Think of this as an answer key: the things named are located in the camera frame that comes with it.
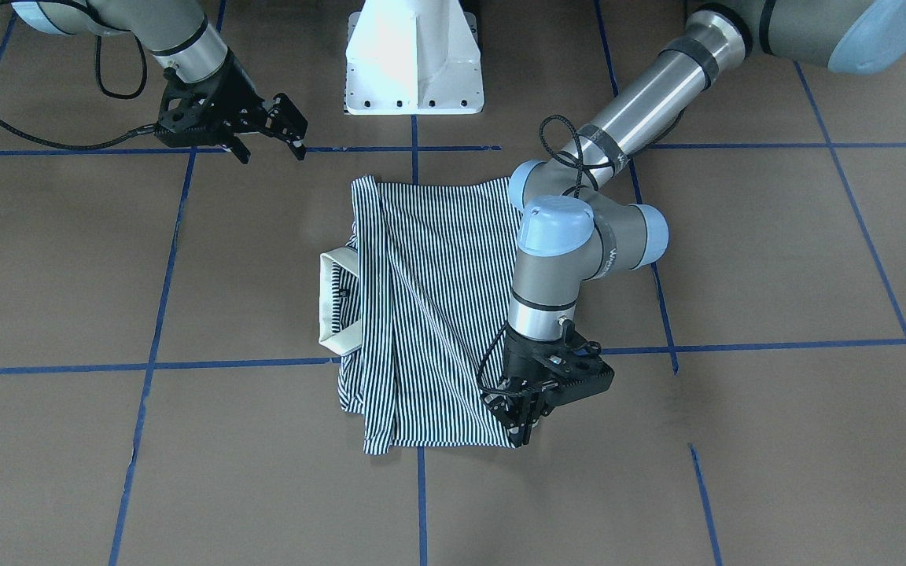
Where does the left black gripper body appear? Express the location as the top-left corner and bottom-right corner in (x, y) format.
(481, 325), (615, 425)

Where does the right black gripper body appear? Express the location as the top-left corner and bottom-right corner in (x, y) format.
(156, 53), (308, 150)

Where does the striped polo shirt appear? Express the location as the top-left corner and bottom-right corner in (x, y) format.
(321, 175), (521, 455)

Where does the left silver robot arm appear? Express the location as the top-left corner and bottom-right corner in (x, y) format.
(482, 1), (906, 448)

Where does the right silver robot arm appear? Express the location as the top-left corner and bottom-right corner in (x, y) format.
(13, 1), (307, 164)

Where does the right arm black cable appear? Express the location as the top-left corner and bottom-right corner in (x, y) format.
(0, 0), (163, 152)

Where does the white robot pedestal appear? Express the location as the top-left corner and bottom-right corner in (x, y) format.
(343, 1), (485, 116)

